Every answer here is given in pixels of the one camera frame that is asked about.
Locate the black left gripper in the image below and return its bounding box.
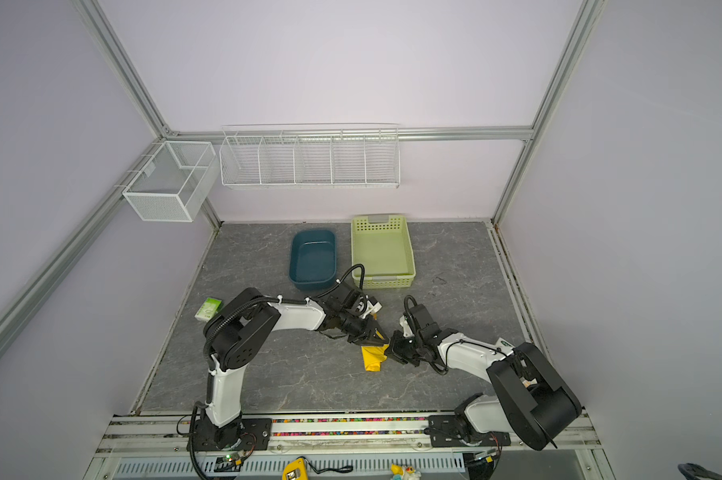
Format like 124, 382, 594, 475
337, 309, 390, 346

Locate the yellow paper napkin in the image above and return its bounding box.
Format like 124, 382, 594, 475
361, 344, 388, 372

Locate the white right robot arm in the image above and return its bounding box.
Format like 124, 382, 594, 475
385, 296, 583, 451

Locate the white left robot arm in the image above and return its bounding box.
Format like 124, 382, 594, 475
203, 282, 389, 428

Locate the dark teal plastic tub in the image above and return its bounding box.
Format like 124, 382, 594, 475
289, 229, 337, 292

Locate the light green perforated basket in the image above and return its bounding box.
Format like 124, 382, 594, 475
351, 215, 416, 290

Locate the yellow white toy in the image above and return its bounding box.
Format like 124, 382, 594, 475
390, 464, 422, 480

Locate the small green box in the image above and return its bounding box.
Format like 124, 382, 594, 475
194, 297, 223, 322

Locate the yellow handheld device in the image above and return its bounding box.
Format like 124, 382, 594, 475
281, 457, 309, 480

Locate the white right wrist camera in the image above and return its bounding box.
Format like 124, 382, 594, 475
399, 315, 414, 338

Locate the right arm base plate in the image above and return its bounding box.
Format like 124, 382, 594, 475
425, 414, 511, 448

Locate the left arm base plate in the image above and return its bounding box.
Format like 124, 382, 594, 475
188, 416, 272, 452

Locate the white wire wall basket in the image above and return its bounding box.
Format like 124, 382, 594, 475
219, 123, 401, 188

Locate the white mesh wall box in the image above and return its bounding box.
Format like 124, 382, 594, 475
122, 141, 220, 223

